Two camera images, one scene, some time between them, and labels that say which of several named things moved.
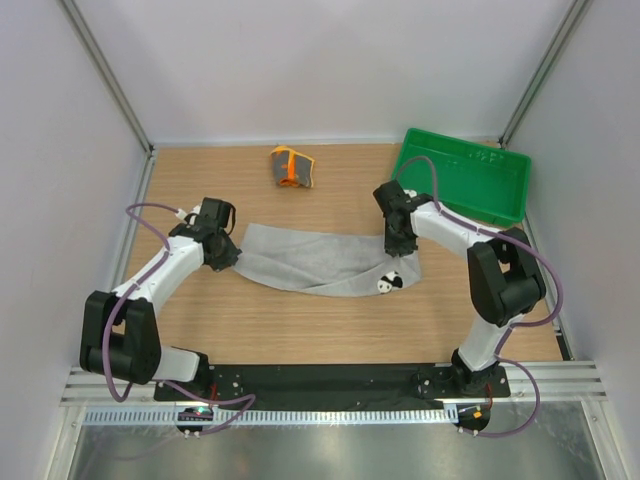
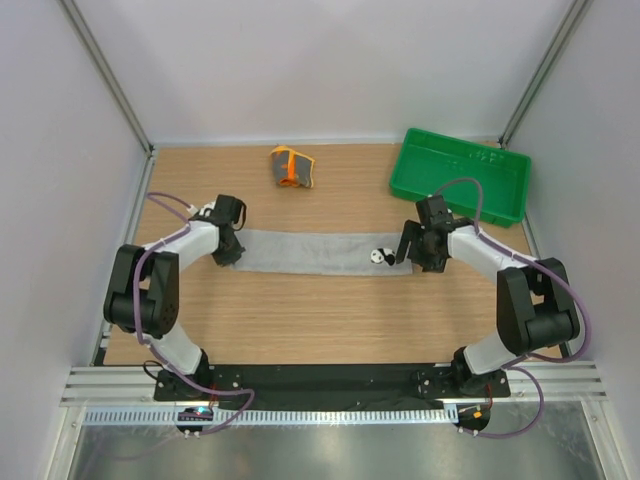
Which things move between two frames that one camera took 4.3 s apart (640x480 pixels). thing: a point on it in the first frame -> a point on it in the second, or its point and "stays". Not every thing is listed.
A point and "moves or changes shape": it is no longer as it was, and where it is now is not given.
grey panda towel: [324, 263] moves or changes shape
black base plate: [330, 387] stays
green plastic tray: [476, 184] stays
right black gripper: [393, 247] -> [412, 231]
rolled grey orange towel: [292, 168] stays
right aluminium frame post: [570, 25] stays
